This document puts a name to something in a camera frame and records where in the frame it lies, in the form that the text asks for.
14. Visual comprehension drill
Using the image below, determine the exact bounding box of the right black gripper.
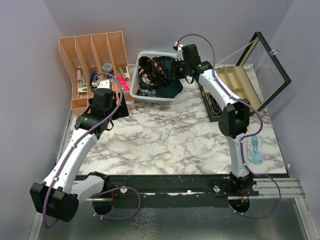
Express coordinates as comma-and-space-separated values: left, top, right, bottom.
168, 57, 190, 81

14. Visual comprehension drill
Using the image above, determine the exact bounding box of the dark green tie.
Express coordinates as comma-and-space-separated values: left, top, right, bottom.
155, 78, 183, 99

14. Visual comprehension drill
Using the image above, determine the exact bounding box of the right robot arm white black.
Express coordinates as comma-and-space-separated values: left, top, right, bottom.
174, 43, 253, 196

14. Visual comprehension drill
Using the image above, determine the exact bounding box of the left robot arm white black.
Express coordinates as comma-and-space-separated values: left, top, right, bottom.
29, 87, 129, 229

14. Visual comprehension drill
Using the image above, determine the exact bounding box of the pile of patterned ties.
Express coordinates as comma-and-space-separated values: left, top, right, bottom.
136, 56, 175, 97

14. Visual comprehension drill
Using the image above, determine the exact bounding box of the pink highlighter marker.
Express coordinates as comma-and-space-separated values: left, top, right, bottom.
117, 75, 130, 92

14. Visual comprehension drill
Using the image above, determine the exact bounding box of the white plastic basket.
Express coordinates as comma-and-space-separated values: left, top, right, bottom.
129, 51, 183, 105

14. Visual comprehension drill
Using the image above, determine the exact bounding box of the blue round tin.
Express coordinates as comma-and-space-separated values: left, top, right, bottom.
102, 62, 114, 74

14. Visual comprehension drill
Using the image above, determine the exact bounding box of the rolled patterned tie in box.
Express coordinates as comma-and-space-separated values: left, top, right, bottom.
208, 94, 222, 117

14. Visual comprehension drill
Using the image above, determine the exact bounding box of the orange desk file organizer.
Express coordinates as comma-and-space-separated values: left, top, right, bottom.
58, 31, 136, 117

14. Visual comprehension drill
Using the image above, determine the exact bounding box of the black tie storage box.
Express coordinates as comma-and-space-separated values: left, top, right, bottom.
199, 31, 292, 123

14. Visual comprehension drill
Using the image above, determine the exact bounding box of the light blue scissors package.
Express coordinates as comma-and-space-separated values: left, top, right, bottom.
247, 135, 265, 165

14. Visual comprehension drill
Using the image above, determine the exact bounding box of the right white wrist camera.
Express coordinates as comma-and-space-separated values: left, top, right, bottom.
173, 41, 184, 62

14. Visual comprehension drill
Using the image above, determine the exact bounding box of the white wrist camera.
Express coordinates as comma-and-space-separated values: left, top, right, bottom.
91, 79, 112, 89
173, 41, 184, 62

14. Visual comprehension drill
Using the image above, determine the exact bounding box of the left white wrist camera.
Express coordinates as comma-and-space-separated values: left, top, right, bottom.
91, 79, 112, 89

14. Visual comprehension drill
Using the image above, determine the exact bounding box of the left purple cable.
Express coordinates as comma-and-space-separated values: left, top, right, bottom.
42, 72, 142, 229

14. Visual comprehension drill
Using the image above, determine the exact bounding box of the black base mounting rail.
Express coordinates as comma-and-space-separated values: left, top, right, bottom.
92, 173, 259, 210

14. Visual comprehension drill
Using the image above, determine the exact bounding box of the aluminium frame rail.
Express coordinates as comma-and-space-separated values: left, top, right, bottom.
87, 177, 306, 201

